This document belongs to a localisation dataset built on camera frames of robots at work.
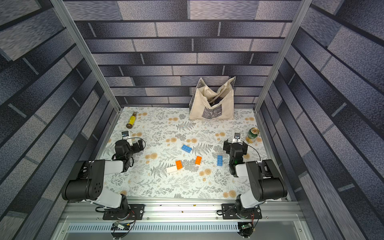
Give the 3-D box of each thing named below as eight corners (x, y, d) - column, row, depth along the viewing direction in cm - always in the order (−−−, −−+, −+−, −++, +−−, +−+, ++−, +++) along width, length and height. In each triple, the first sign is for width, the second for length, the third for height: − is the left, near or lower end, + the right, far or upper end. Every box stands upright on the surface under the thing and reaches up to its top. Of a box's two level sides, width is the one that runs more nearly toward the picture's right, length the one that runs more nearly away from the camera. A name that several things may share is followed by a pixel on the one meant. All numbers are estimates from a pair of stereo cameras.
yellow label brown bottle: (127, 128, 110) (125, 125, 108) (134, 114, 120) (133, 111, 117) (132, 128, 110) (130, 126, 108) (138, 114, 119) (137, 111, 117)
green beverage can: (245, 140, 102) (249, 132, 94) (247, 134, 105) (251, 126, 97) (253, 144, 100) (258, 136, 92) (255, 137, 103) (260, 129, 96)
